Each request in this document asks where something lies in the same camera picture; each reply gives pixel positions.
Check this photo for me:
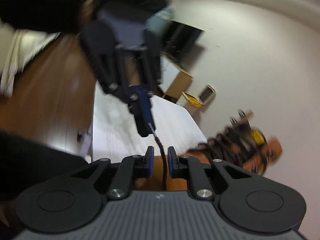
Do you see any white pedal trash bin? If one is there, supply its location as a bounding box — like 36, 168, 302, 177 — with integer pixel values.
182, 85, 216, 108

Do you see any white wooden tv cabinet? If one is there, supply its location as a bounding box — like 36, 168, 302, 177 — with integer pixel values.
158, 55, 193, 99

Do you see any tan leather boot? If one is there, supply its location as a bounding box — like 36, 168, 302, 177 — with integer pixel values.
134, 109, 283, 192

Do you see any dark brown shoelace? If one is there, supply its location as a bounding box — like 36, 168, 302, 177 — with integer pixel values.
148, 123, 168, 191

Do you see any black flat television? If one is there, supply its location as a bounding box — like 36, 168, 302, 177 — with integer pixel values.
161, 21, 203, 61

